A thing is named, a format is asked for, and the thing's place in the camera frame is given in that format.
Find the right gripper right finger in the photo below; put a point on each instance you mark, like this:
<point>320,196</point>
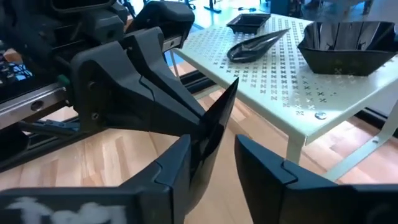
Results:
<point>280,199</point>

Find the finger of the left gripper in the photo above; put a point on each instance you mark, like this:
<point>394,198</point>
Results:
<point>124,102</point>
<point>152,56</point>

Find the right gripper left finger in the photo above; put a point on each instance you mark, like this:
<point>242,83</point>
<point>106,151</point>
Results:
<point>161,193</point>

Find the black teardrop mini plate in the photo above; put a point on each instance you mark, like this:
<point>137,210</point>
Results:
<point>252,49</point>
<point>214,130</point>

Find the black square mini plate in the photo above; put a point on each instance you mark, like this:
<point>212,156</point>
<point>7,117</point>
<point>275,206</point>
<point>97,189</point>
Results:
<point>248,23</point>

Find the black wavy square bowl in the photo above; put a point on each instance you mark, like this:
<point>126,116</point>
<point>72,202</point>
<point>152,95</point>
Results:
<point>342,62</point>

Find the green perforated metal shelf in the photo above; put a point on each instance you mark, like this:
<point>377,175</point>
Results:
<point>280,87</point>

